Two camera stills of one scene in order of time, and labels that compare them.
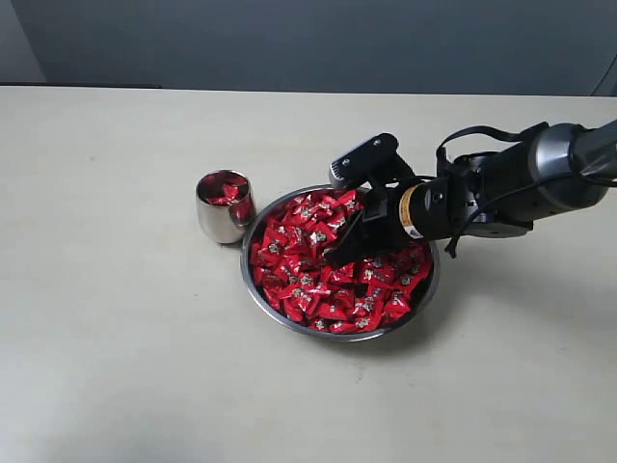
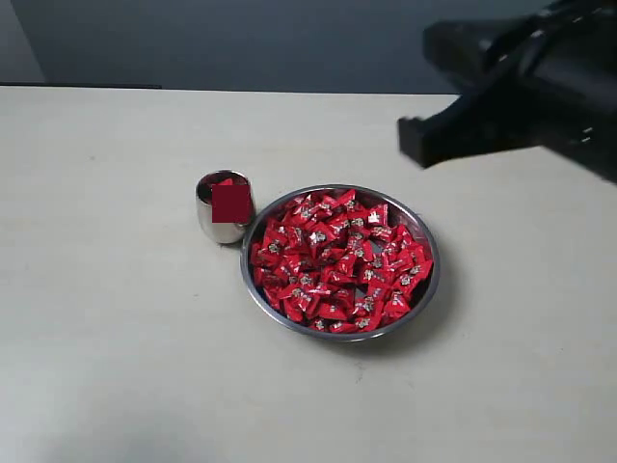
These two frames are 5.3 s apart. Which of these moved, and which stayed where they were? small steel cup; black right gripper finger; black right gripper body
Moved: black right gripper finger; black right gripper body
Stayed: small steel cup
